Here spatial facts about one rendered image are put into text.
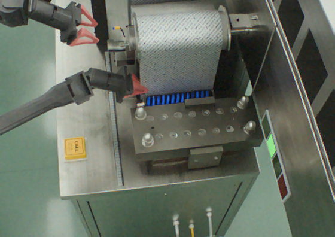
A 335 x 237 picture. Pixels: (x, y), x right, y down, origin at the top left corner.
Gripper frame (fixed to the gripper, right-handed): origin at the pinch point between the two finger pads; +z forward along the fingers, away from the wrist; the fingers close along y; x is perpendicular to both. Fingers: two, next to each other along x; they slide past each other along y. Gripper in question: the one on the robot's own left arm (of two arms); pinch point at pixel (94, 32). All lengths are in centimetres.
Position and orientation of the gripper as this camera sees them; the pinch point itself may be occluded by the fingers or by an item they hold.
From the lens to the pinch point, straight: 126.4
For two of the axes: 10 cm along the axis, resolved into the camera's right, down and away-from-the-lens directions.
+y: 1.5, 8.6, -4.8
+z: 7.3, 2.3, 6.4
